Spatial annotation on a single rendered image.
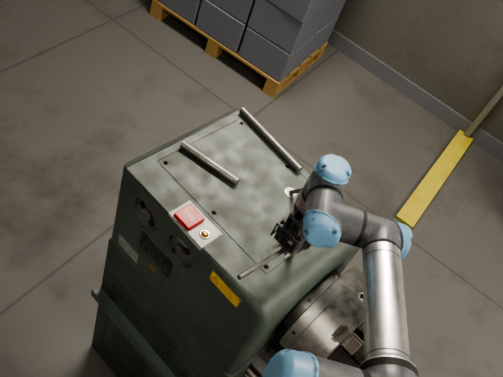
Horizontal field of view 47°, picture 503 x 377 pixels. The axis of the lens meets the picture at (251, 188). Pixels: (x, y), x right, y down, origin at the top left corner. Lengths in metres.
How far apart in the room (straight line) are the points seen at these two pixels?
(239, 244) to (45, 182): 1.79
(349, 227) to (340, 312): 0.46
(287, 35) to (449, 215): 1.53
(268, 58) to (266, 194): 2.25
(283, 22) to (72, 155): 1.49
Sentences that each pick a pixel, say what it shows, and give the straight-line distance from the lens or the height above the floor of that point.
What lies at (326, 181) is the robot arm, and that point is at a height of 1.66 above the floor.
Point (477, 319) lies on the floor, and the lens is 3.52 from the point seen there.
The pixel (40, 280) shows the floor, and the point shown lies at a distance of 2.84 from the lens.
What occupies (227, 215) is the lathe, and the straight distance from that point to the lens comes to 1.57.
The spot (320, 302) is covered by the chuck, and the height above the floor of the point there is 1.21.
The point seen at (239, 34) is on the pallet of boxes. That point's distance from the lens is 3.88.
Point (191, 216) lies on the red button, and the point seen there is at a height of 1.27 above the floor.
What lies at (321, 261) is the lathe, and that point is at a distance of 1.59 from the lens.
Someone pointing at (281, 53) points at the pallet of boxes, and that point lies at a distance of 3.76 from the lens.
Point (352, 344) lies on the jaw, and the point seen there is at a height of 1.19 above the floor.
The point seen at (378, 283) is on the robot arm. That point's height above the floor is 1.67.
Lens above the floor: 2.49
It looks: 48 degrees down
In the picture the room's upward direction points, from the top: 24 degrees clockwise
